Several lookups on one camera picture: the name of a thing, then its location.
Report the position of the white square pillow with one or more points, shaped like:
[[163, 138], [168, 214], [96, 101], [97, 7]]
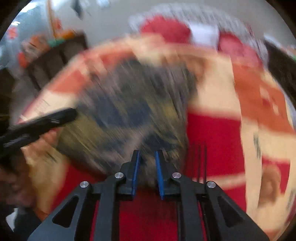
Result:
[[204, 35]]

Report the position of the right red heart cushion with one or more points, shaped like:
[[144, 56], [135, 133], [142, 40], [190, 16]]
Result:
[[231, 45]]

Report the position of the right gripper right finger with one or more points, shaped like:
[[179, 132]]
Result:
[[204, 210]]

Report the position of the floral padded headboard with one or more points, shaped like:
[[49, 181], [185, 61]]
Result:
[[204, 15]]

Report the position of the red heart cushion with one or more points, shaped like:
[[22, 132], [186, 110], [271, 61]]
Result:
[[231, 45], [171, 29]]

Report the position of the dark carved wooden cabinet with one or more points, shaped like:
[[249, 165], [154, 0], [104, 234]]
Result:
[[282, 67]]

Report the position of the person's left hand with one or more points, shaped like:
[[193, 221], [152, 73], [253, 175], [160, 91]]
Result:
[[17, 188]]

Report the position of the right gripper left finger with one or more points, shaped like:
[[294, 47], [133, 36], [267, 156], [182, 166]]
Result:
[[89, 210]]

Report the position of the dark wooden side table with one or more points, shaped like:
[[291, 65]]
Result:
[[45, 67]]

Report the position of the red orange patchwork blanket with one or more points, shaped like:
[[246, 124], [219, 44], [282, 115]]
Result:
[[239, 125]]

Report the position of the dark floral patterned shirt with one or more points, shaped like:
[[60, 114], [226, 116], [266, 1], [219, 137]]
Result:
[[134, 107]]

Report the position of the left red heart cushion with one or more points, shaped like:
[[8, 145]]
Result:
[[171, 29]]

